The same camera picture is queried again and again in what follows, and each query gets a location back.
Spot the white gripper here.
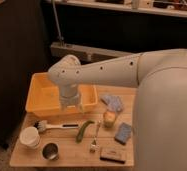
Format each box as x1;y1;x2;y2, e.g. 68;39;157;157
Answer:
59;84;84;113

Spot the dark brown eraser block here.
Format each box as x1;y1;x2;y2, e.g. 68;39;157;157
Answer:
100;148;127;163

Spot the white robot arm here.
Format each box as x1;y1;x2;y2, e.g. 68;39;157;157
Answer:
48;49;187;171

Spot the yellow plastic tray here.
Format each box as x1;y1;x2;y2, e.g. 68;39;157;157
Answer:
25;72;98;117

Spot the white dish brush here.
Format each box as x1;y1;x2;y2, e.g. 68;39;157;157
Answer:
34;120;79;133

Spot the blue crumpled cloth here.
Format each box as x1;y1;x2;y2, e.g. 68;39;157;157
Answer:
101;94;123;113

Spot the small metal cup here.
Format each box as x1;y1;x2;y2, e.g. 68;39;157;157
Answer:
42;143;59;160

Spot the white paper cup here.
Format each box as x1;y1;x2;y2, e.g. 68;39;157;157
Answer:
19;126;40;148

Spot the blue sponge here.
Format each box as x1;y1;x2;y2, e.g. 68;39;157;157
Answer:
114;123;132;145

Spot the metal pole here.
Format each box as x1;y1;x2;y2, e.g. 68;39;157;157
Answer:
51;0;64;46

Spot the wooden wall shelf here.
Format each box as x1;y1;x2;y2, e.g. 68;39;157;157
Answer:
45;0;187;18

